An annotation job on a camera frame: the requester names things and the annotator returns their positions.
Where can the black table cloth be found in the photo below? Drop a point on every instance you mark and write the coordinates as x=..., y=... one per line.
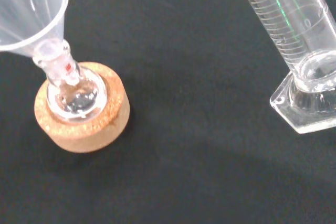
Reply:
x=183, y=129

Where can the clear plastic funnel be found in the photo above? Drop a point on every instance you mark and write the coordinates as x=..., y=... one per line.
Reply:
x=29, y=16

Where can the round-bottom glass flask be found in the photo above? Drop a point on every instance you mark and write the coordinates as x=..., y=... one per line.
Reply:
x=76, y=95

